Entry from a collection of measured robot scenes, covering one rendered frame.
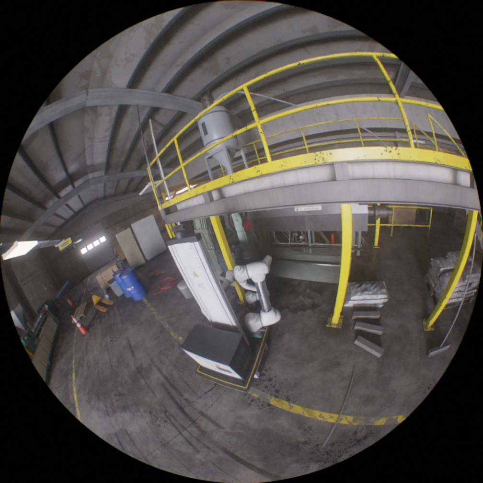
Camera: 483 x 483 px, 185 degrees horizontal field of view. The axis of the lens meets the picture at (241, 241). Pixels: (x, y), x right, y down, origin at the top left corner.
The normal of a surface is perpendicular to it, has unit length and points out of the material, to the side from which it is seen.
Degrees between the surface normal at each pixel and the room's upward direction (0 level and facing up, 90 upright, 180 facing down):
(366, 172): 90
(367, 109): 90
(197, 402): 0
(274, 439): 0
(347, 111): 90
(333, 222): 90
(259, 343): 0
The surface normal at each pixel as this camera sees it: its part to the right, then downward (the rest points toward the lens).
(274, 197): -0.56, 0.45
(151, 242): 0.78, 0.02
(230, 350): -0.26, -0.90
